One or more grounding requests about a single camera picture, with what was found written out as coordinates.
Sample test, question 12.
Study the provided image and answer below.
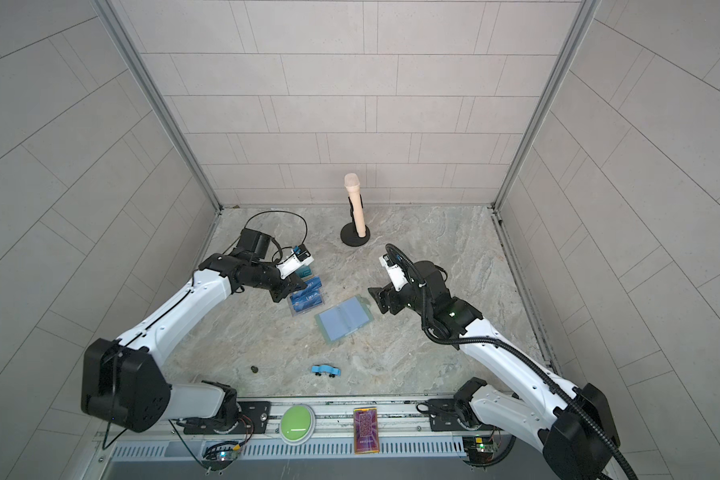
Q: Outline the green circuit board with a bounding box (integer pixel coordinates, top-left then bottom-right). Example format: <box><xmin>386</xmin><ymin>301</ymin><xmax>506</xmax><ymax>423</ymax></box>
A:
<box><xmin>203</xmin><ymin>441</ymin><xmax>244</xmax><ymax>463</ymax></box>
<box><xmin>462</xmin><ymin>436</ymin><xmax>496</xmax><ymax>465</ymax></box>

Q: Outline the right green circuit board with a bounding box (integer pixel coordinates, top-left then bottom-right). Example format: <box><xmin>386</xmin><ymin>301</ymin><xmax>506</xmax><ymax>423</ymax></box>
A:
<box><xmin>462</xmin><ymin>436</ymin><xmax>496</xmax><ymax>465</ymax></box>

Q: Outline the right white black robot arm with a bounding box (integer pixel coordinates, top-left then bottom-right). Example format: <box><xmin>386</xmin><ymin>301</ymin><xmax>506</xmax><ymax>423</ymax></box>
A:
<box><xmin>369</xmin><ymin>253</ymin><xmax>621</xmax><ymax>479</ymax></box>

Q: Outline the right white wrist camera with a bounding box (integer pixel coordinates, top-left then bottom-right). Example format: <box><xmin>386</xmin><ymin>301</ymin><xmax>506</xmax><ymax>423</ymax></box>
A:
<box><xmin>379</xmin><ymin>254</ymin><xmax>409</xmax><ymax>292</ymax></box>

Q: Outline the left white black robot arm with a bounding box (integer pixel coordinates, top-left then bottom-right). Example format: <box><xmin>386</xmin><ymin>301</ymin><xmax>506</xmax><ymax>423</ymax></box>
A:
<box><xmin>80</xmin><ymin>228</ymin><xmax>313</xmax><ymax>433</ymax></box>

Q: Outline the black corrugated cable conduit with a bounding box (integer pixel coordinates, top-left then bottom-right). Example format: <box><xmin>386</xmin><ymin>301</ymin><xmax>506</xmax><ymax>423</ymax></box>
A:
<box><xmin>384</xmin><ymin>242</ymin><xmax>637</xmax><ymax>480</ymax></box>

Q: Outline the blue card in stand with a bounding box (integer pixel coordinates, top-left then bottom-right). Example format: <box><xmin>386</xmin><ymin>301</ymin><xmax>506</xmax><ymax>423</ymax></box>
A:
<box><xmin>289</xmin><ymin>277</ymin><xmax>325</xmax><ymax>314</ymax></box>

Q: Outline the thin black camera cable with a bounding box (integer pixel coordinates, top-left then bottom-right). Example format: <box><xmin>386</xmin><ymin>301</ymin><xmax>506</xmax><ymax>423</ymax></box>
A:
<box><xmin>224</xmin><ymin>209</ymin><xmax>309</xmax><ymax>265</ymax></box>

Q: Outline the blue toy car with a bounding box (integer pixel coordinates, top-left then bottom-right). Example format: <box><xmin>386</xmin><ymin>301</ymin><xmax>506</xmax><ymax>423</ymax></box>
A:
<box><xmin>311</xmin><ymin>364</ymin><xmax>341</xmax><ymax>378</ymax></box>

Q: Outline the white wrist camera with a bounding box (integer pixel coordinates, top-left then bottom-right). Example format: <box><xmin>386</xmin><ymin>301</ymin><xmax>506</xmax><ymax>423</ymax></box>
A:
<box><xmin>379</xmin><ymin>254</ymin><xmax>409</xmax><ymax>292</ymax></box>
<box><xmin>277</xmin><ymin>244</ymin><xmax>313</xmax><ymax>279</ymax></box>

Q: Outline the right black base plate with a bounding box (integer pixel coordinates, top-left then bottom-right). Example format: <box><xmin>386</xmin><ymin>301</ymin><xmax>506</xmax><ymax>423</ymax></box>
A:
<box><xmin>416</xmin><ymin>398</ymin><xmax>500</xmax><ymax>433</ymax></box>

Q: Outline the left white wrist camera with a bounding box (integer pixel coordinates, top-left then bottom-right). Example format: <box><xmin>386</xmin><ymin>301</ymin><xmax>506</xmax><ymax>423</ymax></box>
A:
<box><xmin>277</xmin><ymin>244</ymin><xmax>313</xmax><ymax>279</ymax></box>

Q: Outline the black round microphone stand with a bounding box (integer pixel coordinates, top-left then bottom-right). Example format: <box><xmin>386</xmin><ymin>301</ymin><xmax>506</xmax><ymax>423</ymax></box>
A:
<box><xmin>340</xmin><ymin>200</ymin><xmax>371</xmax><ymax>248</ymax></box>

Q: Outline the purple patterned card box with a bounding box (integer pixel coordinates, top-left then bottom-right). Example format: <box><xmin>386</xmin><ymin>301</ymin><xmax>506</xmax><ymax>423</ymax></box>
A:
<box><xmin>353</xmin><ymin>408</ymin><xmax>381</xmax><ymax>455</ymax></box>

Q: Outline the left green circuit board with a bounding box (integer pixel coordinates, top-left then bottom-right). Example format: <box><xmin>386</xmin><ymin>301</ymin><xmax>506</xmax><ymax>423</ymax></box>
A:
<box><xmin>203</xmin><ymin>441</ymin><xmax>244</xmax><ymax>463</ymax></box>

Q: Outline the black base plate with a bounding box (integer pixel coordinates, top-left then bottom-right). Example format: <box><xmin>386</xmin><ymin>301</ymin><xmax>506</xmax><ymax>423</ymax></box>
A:
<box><xmin>178</xmin><ymin>401</ymin><xmax>272</xmax><ymax>435</ymax></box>
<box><xmin>416</xmin><ymin>398</ymin><xmax>500</xmax><ymax>433</ymax></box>

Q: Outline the green round button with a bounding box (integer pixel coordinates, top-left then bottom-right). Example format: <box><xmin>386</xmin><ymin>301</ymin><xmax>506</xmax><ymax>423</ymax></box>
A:
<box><xmin>279</xmin><ymin>404</ymin><xmax>316</xmax><ymax>446</ymax></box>

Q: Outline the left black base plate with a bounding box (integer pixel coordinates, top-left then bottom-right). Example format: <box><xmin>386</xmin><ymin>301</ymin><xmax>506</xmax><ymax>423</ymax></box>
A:
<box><xmin>178</xmin><ymin>401</ymin><xmax>272</xmax><ymax>435</ymax></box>

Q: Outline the beige microphone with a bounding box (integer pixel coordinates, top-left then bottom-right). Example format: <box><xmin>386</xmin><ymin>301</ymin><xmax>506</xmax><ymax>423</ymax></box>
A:
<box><xmin>344</xmin><ymin>173</ymin><xmax>367</xmax><ymax>238</ymax></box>

